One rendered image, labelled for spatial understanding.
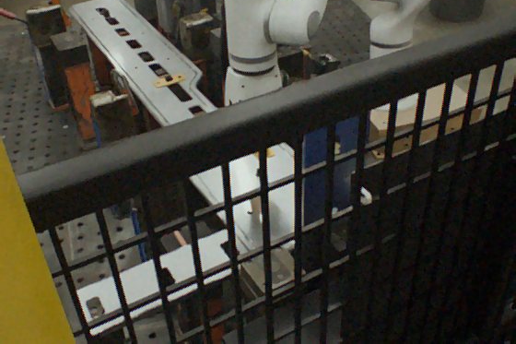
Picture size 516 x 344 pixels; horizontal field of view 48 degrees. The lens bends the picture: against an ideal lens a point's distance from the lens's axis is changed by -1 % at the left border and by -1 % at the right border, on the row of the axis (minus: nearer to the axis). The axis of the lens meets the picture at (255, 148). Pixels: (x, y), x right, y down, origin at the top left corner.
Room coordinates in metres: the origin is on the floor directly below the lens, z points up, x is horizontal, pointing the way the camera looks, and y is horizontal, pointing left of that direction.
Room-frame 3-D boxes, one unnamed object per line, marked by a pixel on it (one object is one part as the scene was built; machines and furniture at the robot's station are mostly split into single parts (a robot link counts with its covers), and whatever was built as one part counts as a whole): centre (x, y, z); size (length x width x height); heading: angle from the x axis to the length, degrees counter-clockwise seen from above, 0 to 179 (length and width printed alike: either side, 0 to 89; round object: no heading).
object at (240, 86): (0.91, 0.00, 1.20); 0.10 x 0.07 x 0.11; 118
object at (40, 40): (1.76, 0.65, 0.88); 0.15 x 0.11 x 0.36; 118
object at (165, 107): (1.34, 0.23, 1.00); 1.38 x 0.22 x 0.02; 28
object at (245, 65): (0.91, -0.01, 1.26); 0.09 x 0.08 x 0.03; 118
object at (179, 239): (0.76, 0.13, 0.84); 0.11 x 0.10 x 0.28; 118
